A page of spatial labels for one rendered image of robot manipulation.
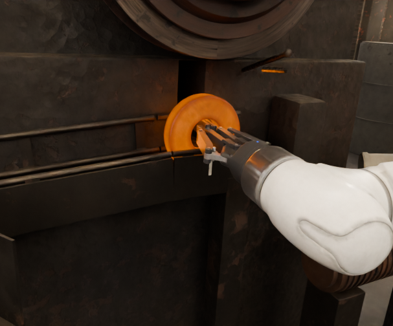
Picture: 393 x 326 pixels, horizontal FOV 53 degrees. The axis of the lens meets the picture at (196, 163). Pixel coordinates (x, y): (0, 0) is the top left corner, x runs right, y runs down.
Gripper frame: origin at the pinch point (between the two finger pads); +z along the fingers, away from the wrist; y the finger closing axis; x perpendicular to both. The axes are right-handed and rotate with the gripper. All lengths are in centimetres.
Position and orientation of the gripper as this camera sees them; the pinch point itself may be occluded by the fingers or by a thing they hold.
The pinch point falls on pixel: (204, 127)
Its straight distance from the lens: 77.1
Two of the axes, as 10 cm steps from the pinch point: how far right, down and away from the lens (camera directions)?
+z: -4.2, -4.0, 8.1
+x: 0.9, -9.1, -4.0
